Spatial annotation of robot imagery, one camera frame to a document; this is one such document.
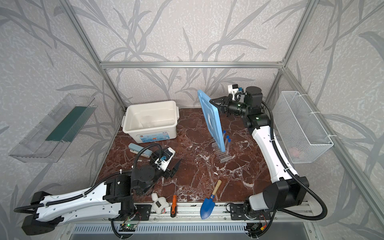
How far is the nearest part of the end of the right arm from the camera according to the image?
527mm

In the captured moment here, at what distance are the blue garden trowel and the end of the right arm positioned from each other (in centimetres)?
45

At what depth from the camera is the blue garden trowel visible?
750 millimetres
